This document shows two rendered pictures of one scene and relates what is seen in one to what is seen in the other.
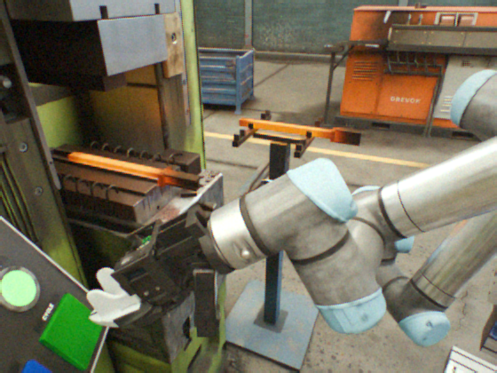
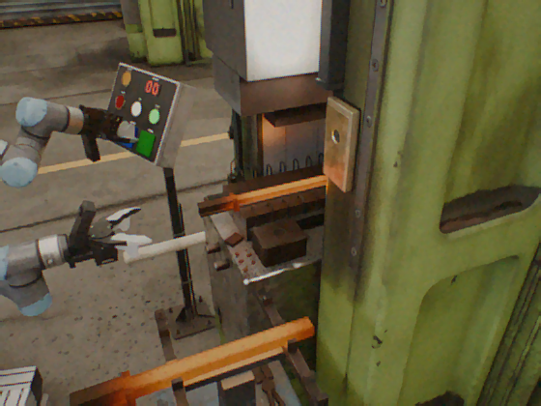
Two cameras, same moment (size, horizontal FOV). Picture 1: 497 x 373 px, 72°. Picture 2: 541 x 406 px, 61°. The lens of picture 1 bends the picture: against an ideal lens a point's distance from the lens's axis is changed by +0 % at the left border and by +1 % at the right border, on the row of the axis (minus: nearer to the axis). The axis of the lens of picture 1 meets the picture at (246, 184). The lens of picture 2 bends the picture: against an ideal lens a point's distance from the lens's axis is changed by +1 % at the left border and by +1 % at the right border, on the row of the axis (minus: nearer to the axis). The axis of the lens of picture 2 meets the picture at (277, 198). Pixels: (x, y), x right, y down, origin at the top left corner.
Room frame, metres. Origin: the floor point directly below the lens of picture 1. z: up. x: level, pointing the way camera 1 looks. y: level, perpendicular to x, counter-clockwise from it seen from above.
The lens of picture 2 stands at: (1.57, -0.45, 1.67)
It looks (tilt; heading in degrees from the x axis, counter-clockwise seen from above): 33 degrees down; 134
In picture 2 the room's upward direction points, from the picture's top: straight up
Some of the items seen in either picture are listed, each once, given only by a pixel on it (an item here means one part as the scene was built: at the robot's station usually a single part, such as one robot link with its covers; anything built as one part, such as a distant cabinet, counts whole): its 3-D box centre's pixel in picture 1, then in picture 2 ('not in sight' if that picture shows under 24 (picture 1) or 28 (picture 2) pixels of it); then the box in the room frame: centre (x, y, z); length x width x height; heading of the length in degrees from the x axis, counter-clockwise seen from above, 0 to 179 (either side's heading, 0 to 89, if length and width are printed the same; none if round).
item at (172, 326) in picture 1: (123, 242); (309, 271); (0.89, 0.41, 0.69); 0.56 x 0.38 x 0.45; 68
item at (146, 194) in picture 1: (96, 178); (300, 192); (0.83, 0.42, 0.96); 0.42 x 0.20 x 0.09; 68
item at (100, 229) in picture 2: not in sight; (90, 244); (0.63, -0.14, 0.97); 0.12 x 0.08 x 0.09; 68
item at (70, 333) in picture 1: (72, 331); (147, 143); (0.31, 0.24, 1.01); 0.07 x 0.05 x 0.07; 3
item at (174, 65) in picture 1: (171, 44); (339, 144); (1.09, 0.22, 1.27); 0.09 x 0.02 x 0.17; 158
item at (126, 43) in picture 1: (61, 38); (304, 72); (0.83, 0.42, 1.32); 0.42 x 0.20 x 0.10; 68
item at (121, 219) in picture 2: not in sight; (125, 220); (0.61, -0.03, 0.98); 0.09 x 0.03 x 0.06; 104
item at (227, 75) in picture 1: (207, 77); not in sight; (4.96, 0.56, 0.36); 1.20 x 0.80 x 0.72; 74
